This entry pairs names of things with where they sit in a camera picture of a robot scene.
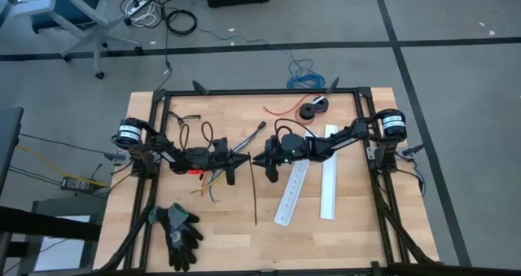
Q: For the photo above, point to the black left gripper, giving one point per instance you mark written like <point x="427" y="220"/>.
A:
<point x="221" y="156"/>

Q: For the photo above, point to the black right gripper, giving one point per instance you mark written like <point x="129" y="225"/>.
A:
<point x="285" y="154"/>

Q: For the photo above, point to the black zip tie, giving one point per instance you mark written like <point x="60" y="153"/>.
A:
<point x="253" y="194"/>

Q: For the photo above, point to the white duct cover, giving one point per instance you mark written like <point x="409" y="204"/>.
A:
<point x="329" y="186"/>

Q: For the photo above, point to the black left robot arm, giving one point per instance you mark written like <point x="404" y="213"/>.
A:
<point x="163" y="147"/>

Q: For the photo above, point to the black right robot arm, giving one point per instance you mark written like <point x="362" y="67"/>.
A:
<point x="346" y="139"/>

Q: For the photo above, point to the black spool with white label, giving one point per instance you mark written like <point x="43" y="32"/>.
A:
<point x="321" y="104"/>

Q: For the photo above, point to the grey black work glove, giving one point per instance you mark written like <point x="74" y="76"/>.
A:
<point x="191" y="231"/>
<point x="181" y="255"/>

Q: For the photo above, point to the black power adapter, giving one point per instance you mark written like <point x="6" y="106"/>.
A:
<point x="77" y="184"/>

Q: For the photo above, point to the white power strip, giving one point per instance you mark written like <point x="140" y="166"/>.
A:
<point x="142" y="19"/>
<point x="140" y="5"/>

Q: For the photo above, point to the black bench top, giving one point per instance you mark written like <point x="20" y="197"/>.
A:
<point x="49" y="223"/>

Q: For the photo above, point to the black desk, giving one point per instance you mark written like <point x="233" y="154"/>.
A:
<point x="8" y="145"/>

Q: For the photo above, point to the grey office chair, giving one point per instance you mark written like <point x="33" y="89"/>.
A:
<point x="61" y="7"/>

